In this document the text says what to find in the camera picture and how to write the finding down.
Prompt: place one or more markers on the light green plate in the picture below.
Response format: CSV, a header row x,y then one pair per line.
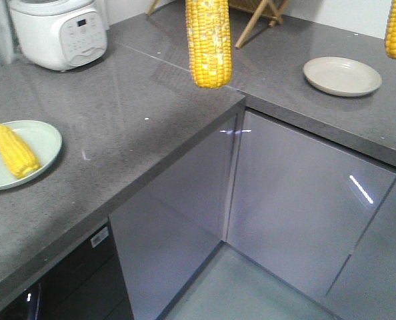
x,y
44,140

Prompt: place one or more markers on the white cabinet door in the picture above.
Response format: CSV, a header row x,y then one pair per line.
x,y
166,231

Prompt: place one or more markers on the black two-drawer disinfection cabinet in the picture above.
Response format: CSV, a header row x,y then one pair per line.
x,y
87,284

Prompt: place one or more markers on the wooden folding rack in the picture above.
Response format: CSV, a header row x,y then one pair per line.
x,y
271,10

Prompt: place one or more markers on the white rice cooker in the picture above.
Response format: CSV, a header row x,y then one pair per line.
x,y
59,35

